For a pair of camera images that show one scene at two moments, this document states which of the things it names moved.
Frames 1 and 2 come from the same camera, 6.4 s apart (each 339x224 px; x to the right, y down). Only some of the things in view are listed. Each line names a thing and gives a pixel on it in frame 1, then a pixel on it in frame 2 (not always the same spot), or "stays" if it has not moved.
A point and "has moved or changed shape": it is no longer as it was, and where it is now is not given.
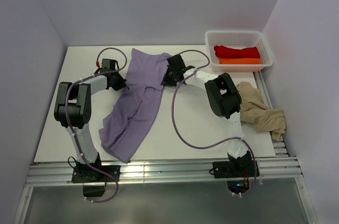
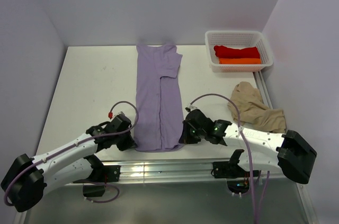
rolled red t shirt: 224,52 stays
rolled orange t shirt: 240,61 stays
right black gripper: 166,80 to 186,138
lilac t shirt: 133,108 has moved or changed shape
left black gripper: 122,84 to 129,143
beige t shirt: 255,112 stays
